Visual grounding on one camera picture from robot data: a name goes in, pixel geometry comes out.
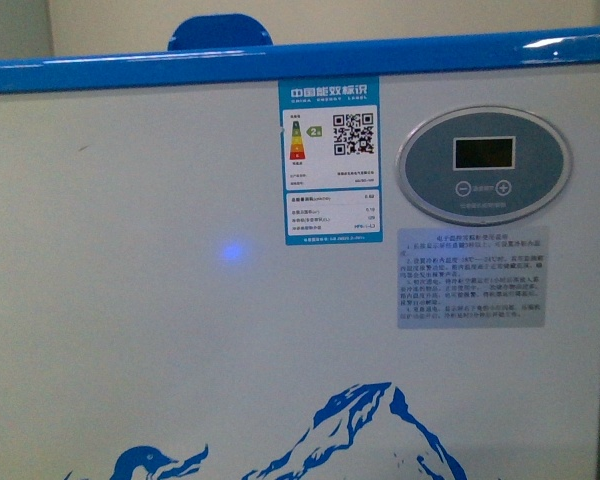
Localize oval grey control panel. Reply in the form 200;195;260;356
396;105;573;227

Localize blue energy efficiency label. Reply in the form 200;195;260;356
278;76;383;246

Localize grey instruction sticker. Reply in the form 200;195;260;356
397;226;549;329

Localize white blue chest freezer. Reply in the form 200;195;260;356
0;27;600;479

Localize blue lid handle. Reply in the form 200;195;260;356
167;13;273;51

